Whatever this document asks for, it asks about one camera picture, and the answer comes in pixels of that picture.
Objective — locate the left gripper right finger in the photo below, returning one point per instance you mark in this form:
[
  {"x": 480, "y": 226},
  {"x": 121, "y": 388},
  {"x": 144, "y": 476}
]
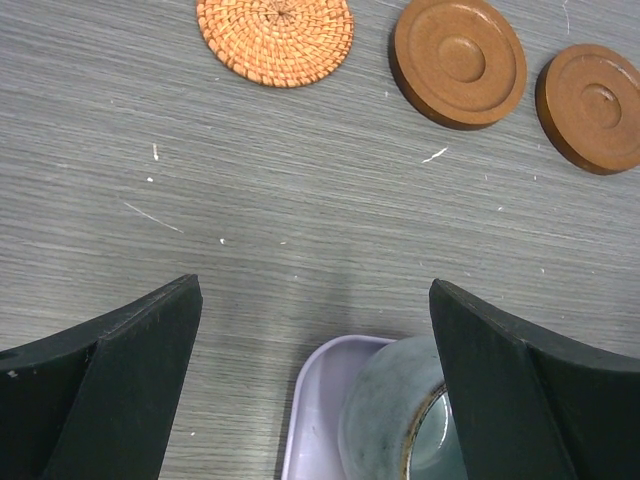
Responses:
[{"x": 529, "y": 403}]

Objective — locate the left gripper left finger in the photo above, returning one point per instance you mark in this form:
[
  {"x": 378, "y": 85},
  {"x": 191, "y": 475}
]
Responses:
[{"x": 98, "y": 400}]

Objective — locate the brown wooden coaster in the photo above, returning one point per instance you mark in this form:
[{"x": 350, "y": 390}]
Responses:
[
  {"x": 587, "y": 102},
  {"x": 459, "y": 63}
]

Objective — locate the woven rattan coaster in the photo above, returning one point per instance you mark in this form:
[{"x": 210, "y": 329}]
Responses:
[{"x": 281, "y": 44}]

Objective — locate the grey-green ceramic mug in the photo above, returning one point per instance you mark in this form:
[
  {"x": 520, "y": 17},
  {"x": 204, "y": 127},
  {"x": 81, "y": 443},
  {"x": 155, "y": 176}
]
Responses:
[{"x": 397, "y": 420}]

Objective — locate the lavender plastic tray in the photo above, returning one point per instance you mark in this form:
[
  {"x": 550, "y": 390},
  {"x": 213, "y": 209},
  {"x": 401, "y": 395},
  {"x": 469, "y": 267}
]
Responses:
[{"x": 312, "y": 450}]

